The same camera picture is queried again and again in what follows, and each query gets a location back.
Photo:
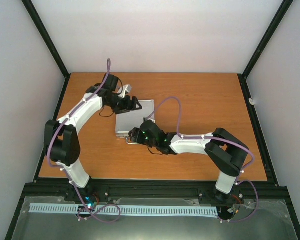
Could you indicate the aluminium poker case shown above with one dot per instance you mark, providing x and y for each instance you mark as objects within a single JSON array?
[{"x": 125, "y": 122}]

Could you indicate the light blue cable duct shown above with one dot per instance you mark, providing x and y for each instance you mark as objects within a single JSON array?
[{"x": 126, "y": 210}]

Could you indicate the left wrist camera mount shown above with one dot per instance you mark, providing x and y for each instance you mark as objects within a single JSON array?
[{"x": 124, "y": 91}]

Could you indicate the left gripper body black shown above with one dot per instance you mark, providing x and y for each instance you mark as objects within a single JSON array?
[{"x": 124, "y": 107}]

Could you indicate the black aluminium frame rail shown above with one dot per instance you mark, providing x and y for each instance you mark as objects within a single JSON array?
[{"x": 107, "y": 189}]

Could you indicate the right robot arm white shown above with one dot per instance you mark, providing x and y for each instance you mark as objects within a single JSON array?
[{"x": 226, "y": 151}]

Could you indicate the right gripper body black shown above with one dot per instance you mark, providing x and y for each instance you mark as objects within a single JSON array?
[{"x": 140, "y": 139}]

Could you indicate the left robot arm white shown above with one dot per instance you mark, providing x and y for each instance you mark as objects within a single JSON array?
[{"x": 61, "y": 137}]

